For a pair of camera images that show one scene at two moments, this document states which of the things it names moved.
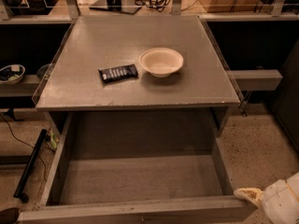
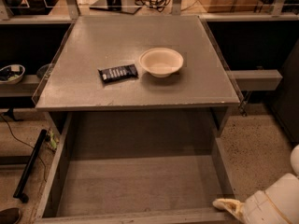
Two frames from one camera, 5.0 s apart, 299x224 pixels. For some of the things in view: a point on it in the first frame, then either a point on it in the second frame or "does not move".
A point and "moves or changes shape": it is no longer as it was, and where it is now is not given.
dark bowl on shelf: [41, 72] does not move
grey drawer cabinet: [137, 63] does not move
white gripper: [277, 201] to [258, 208]
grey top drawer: [140, 167] moves or changes shape
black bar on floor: [21, 188] does not move
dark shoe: [9, 216] does not move
